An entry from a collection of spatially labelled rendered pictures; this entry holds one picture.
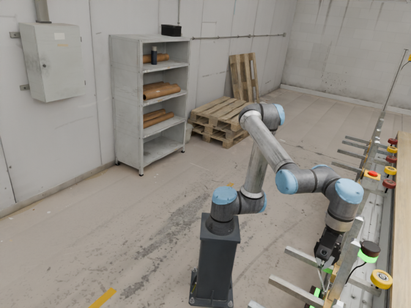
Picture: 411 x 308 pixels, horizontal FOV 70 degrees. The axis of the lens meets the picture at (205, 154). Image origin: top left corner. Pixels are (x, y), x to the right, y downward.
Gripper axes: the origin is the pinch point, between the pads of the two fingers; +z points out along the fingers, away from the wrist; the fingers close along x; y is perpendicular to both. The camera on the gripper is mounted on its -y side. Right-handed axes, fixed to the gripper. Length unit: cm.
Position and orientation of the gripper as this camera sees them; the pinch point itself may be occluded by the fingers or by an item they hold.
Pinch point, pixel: (321, 267)
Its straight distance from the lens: 129.4
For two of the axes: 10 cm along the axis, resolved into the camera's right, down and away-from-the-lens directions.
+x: -8.5, -3.0, 4.4
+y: 5.3, -3.3, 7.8
